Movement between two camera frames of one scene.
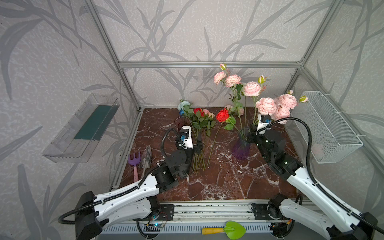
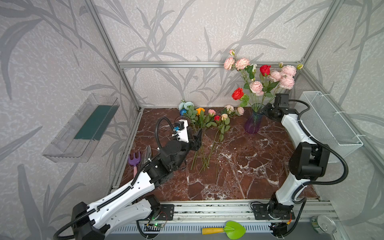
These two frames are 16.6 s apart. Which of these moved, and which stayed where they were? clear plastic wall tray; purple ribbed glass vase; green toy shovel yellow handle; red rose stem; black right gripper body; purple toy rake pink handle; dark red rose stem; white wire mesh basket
Moved: dark red rose stem; black right gripper body; red rose stem; purple ribbed glass vase
Stayed: white wire mesh basket; green toy shovel yellow handle; clear plastic wall tray; purple toy rake pink handle
